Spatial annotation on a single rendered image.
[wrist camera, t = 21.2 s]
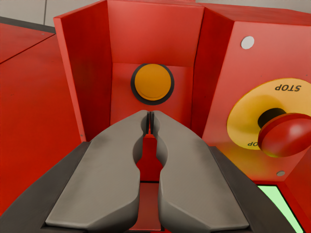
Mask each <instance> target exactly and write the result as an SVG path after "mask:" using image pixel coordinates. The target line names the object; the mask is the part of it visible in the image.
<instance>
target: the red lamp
mask: <svg viewBox="0 0 311 233"><path fill-rule="evenodd" d="M158 189H159V183H140V199H139V209H138V218H137V221H136V223H135V225H134V226H133V227H131V228H130V229H128V230H155V231H160V230H161V223H160V221H159V214H158V200H157V198H158Z"/></svg>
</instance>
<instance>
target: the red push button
mask: <svg viewBox="0 0 311 233"><path fill-rule="evenodd" d="M258 125H259V127H260V128H261V130H260V132H259V134H258V147H259V148H260V149H261V151H263V152H264V153H265V154H266V155H268V156H271V157H276V158H282V157H288V156H292V155H295V154H297V153H299V152H301V151H303V150H305V149H306V148H308V147H309V146H310V145H311V116H309V115H306V114H301V113H286V112H285V111H284V110H283V109H281V108H272V109H269V110H267V111H265V112H263V113H262V114H261V115H260V117H259V119H258Z"/></svg>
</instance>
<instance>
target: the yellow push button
mask: <svg viewBox="0 0 311 233"><path fill-rule="evenodd" d="M135 87H136V90H137V92H138V93H139V95H140V96H141V97H142V98H144V99H146V100H149V101H156V100H159V99H161V98H163V97H164V96H165V95H166V94H167V93H168V91H169V89H170V87H171V78H170V75H169V73H168V71H167V70H166V69H165V68H164V67H162V66H160V65H157V64H148V65H145V66H143V67H142V68H141V69H140V70H139V71H138V72H137V74H136V77H135Z"/></svg>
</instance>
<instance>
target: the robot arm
mask: <svg viewBox="0 0 311 233"><path fill-rule="evenodd" d="M149 123H150V134H151V135H153V136H154V137H155V138H156V140H157V148H156V157H157V159H158V160H159V161H160V163H161V164H162V166H163V169H162V170H161V172H160V180H159V189H158V198H157V200H158V214H159V221H160V223H161V225H162V226H163V227H164V228H166V229H167V230H169V231H170V232H172V233H297V232H296V231H295V229H294V228H293V226H292V225H291V223H290V222H289V221H288V219H287V218H286V217H285V216H284V215H283V213H282V212H281V211H280V209H279V208H278V207H277V206H276V205H275V204H274V202H273V201H272V200H271V199H270V198H269V197H268V196H267V195H266V194H265V193H264V192H263V191H262V190H261V189H260V188H259V187H258V186H257V185H256V184H255V183H254V182H253V181H252V180H251V179H250V178H249V177H248V176H246V175H245V174H244V173H243V172H242V171H241V170H240V169H239V168H238V167H237V166H236V165H235V164H234V163H233V162H232V161H231V160H229V159H228V158H227V157H226V156H225V155H224V154H223V153H222V152H221V151H220V150H219V149H218V148H217V147H216V146H208V145H207V144H206V143H205V142H204V141H203V140H202V139H201V138H200V137H199V136H198V135H197V134H195V133H194V132H193V131H191V130H190V129H189V128H187V127H186V126H184V125H183V124H181V123H179V122H178V121H176V120H174V119H172V118H171V117H169V116H167V115H166V114H164V113H163V112H161V111H158V110H154V111H147V110H141V111H139V112H137V113H135V114H133V115H131V116H129V117H127V118H125V119H123V120H121V121H119V122H117V123H115V124H113V125H112V126H110V127H108V128H106V129H105V130H103V131H102V132H101V133H99V134H98V135H97V136H95V137H94V138H93V139H92V140H91V141H90V142H86V141H83V142H82V143H81V144H80V145H78V146H77V147H76V148H75V149H74V150H72V151H71V152H70V153H69V154H67V155H66V156H65V157H64V158H63V159H61V160H60V161H59V162H58V163H57V164H55V165H54V166H53V167H52V168H50V169H49V170H48V171H47V172H46V173H45V174H44V175H42V176H41V177H40V178H39V179H37V180H36V181H35V182H34V183H33V184H31V185H30V186H29V187H28V188H27V189H26V190H25V191H24V192H23V193H22V194H21V195H20V196H19V197H18V198H17V199H16V200H15V201H14V202H13V203H12V204H11V205H10V206H9V207H8V208H7V209H6V211H5V212H4V213H3V214H2V215H1V216H0V233H123V232H125V231H126V230H128V229H130V228H131V227H133V226H134V225H135V223H136V221H137V218H138V209H139V199H140V170H139V169H138V167H137V166H136V164H137V162H138V161H139V160H140V159H141V158H142V155H143V138H144V137H145V136H146V134H149Z"/></svg>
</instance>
